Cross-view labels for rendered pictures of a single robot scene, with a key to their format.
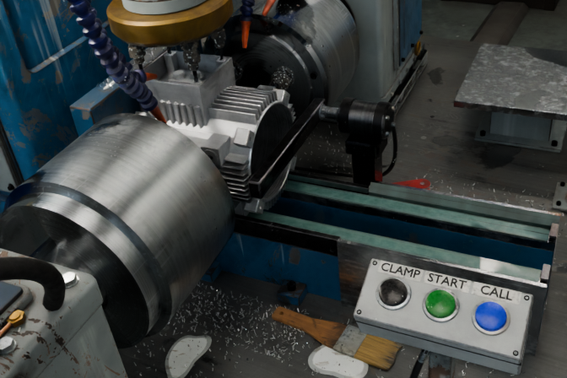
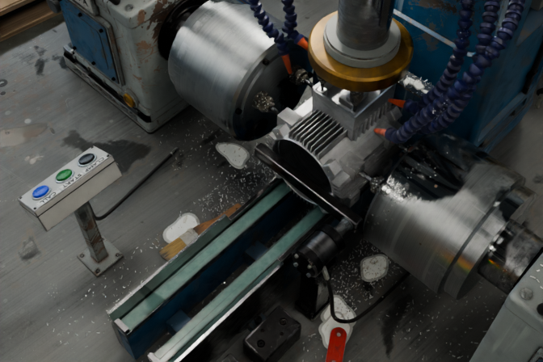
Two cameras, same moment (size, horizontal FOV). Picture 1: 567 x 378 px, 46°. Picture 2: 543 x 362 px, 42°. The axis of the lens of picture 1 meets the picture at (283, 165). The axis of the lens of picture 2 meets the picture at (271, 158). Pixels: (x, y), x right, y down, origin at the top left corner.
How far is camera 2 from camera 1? 1.37 m
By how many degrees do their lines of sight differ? 72
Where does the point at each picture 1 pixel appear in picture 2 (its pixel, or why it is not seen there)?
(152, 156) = (227, 51)
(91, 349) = (124, 35)
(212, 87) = (325, 104)
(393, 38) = not seen: outside the picture
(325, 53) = (383, 214)
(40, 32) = not seen: outside the picture
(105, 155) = (231, 26)
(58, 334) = (108, 8)
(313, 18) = (419, 200)
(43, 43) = not seen: outside the picture
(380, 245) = (212, 244)
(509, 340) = (27, 197)
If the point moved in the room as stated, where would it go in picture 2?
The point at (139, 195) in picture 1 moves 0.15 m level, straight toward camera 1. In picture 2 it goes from (199, 46) to (122, 46)
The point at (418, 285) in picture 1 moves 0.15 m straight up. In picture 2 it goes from (81, 170) to (61, 115)
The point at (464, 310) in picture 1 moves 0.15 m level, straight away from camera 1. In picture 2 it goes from (53, 184) to (117, 225)
